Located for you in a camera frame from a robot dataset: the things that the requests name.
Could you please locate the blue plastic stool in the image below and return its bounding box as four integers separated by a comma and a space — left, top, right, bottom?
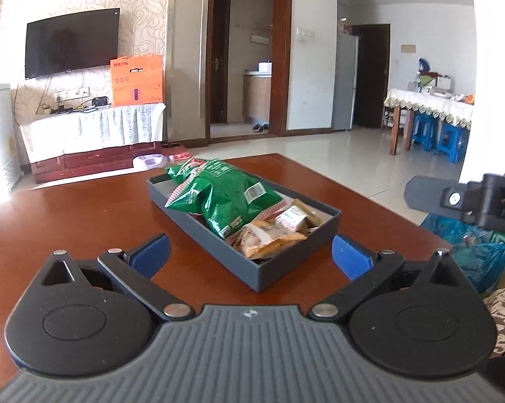
435, 122, 469, 164
411, 113, 438, 152

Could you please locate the green snack bag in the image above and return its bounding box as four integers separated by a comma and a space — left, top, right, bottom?
165, 158, 285, 239

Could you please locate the blue plastic bag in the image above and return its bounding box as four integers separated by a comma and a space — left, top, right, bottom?
420, 214, 505, 294

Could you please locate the tv cabinet with white cloth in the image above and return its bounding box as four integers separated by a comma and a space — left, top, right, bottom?
20, 103, 166, 184

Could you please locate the olive gold snack packet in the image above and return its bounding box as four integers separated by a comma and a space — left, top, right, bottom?
275, 199, 322, 235

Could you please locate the white air conditioner unit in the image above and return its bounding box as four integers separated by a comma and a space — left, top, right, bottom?
0, 84, 22, 192

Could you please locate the purple white bottle on floor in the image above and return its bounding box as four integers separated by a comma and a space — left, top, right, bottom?
132, 154, 169, 171

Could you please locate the black television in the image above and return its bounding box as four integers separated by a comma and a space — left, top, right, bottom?
25, 8, 120, 79

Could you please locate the grey shallow box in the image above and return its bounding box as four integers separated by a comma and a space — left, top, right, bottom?
148, 175, 341, 292

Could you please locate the black router box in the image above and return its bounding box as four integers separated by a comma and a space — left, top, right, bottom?
91, 96, 109, 107

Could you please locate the tan peanut bag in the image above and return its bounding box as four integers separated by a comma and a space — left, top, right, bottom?
232, 220, 311, 260

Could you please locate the grey refrigerator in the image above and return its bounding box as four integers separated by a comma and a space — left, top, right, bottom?
332, 32, 359, 131

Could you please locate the orange cardboard box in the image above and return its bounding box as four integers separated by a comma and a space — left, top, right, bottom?
109, 54, 164, 106

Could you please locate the dining table with lace cloth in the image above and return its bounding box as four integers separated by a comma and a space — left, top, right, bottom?
384, 89, 476, 155

